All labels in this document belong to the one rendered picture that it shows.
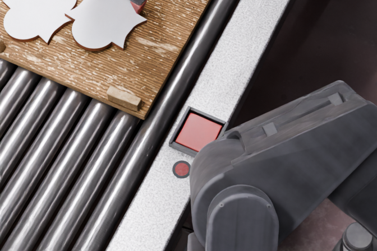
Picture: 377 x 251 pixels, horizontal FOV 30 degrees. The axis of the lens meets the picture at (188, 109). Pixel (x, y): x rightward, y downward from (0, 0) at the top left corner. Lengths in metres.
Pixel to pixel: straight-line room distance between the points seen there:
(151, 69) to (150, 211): 0.25
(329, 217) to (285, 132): 1.71
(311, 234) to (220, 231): 1.71
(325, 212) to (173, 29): 1.03
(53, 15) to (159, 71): 0.22
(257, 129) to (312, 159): 0.06
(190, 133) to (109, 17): 0.26
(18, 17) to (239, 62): 0.40
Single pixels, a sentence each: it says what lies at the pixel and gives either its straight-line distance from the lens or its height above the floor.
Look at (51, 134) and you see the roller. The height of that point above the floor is 0.92.
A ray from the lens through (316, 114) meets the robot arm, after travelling 0.43.
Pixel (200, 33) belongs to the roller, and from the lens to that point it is 1.27.
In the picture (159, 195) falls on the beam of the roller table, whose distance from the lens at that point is 1.14.
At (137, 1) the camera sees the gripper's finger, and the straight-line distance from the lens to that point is 1.19.
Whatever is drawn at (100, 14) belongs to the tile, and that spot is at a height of 0.95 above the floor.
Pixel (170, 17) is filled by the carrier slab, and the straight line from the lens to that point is 1.27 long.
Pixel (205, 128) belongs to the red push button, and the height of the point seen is 0.93.
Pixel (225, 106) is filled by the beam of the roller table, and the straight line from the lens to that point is 1.20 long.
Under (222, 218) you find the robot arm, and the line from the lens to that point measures 0.39.
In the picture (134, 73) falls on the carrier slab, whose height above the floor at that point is 0.94.
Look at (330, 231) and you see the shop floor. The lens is 2.11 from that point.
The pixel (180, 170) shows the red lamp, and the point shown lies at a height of 0.92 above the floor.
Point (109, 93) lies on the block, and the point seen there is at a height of 0.96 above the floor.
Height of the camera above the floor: 1.99
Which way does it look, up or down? 64 degrees down
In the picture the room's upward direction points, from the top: straight up
